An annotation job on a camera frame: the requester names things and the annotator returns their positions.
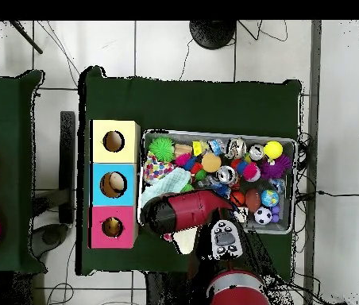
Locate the light teal waffle cloth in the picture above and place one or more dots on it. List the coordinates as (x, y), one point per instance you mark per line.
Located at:
(167, 184)

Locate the polka dot cloth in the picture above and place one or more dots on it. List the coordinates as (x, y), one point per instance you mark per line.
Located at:
(156, 169)

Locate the cream waffle cloth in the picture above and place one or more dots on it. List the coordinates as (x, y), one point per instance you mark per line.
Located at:
(186, 240)

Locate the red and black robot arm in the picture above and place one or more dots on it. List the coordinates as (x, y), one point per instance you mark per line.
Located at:
(192, 213)

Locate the wooden box with three holes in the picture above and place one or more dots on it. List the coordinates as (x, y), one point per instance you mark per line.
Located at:
(100, 190)

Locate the green spiky ball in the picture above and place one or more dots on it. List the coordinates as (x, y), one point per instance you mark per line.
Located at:
(161, 148)

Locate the red orange ball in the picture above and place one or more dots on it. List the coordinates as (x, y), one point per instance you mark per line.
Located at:
(237, 198)

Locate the pink pompom ball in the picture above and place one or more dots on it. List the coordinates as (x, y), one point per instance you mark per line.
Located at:
(251, 172)

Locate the brown toy football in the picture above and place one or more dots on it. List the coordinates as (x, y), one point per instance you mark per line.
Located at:
(253, 199)

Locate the blue globe ball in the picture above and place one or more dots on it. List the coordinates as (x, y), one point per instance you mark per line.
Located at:
(270, 197)

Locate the large yellow ball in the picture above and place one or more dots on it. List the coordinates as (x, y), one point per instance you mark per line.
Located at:
(273, 150)

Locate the small soccer ball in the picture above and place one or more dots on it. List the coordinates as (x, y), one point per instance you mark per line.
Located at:
(263, 215)

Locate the purple spiky ball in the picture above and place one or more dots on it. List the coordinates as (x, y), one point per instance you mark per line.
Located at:
(277, 167)

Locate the black panel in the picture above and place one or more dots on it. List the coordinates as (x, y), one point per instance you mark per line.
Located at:
(67, 165)

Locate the black round base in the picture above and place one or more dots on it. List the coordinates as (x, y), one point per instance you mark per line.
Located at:
(213, 32)

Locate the dark green side tablecloth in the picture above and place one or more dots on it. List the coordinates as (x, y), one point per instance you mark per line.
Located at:
(8, 127)

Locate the black rod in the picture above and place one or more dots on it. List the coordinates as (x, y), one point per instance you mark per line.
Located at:
(26, 37)

